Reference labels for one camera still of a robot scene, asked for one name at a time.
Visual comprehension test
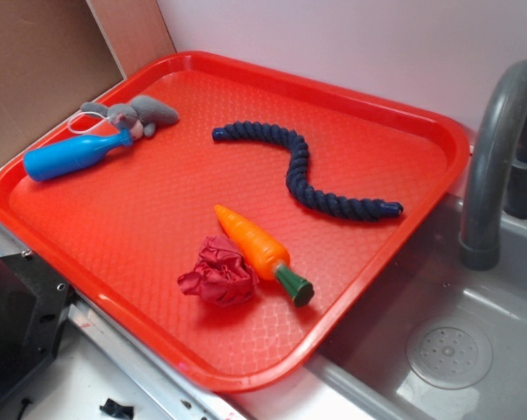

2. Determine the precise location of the red plastic tray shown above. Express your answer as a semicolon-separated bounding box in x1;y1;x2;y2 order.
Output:
0;52;469;393

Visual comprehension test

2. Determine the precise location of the grey plush bunny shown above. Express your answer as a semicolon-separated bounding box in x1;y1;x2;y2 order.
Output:
81;95;179;140

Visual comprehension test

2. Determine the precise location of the brown cardboard panel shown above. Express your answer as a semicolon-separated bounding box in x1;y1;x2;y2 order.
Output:
0;1;175;167

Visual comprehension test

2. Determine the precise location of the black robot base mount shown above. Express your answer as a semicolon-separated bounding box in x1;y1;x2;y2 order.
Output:
0;253;74;409

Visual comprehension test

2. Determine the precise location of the grey toy faucet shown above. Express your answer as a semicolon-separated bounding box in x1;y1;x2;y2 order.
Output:
460;59;527;270

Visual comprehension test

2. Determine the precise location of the dark blue twisted rope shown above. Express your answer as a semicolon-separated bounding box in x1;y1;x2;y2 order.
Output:
212;122;404;222

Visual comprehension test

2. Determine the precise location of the sink drain strainer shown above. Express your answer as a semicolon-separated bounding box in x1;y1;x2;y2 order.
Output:
406;317;493;390

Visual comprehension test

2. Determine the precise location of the black tape scrap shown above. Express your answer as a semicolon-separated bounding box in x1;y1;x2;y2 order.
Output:
99;398;135;420

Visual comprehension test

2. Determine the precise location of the blue plastic bottle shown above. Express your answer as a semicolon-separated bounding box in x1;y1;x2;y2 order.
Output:
23;130;134;182

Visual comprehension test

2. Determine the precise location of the grey toy sink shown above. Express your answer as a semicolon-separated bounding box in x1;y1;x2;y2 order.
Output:
308;195;527;419

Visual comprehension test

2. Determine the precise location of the orange toy carrot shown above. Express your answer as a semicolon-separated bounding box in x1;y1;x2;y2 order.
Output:
214;205;314;307

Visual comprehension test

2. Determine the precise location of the crumpled red cloth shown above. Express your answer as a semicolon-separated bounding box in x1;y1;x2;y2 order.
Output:
177;235;259;307

